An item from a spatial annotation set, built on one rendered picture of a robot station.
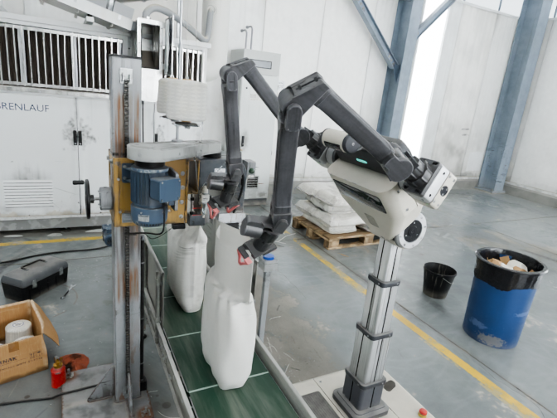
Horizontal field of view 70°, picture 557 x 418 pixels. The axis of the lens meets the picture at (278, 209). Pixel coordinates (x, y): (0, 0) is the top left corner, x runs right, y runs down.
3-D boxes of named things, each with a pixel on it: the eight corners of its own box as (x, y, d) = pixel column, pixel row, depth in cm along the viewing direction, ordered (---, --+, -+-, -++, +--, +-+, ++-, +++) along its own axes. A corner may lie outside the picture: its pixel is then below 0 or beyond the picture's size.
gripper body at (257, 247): (242, 245, 136) (250, 234, 131) (263, 235, 143) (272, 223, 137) (253, 260, 134) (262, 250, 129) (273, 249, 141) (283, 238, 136)
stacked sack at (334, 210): (358, 215, 473) (360, 205, 469) (327, 216, 458) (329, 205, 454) (331, 200, 532) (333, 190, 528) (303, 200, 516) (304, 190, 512)
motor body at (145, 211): (171, 227, 170) (172, 170, 163) (133, 230, 164) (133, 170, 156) (163, 216, 183) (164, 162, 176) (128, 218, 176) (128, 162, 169)
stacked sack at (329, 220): (374, 226, 481) (376, 214, 477) (329, 230, 449) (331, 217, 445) (351, 215, 516) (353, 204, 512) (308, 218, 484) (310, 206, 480)
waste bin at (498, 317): (538, 345, 312) (563, 269, 293) (496, 359, 288) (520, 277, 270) (483, 313, 352) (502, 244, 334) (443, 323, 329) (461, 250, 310)
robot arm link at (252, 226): (290, 223, 124) (285, 205, 130) (256, 215, 119) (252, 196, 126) (274, 250, 130) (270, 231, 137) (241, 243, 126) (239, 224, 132)
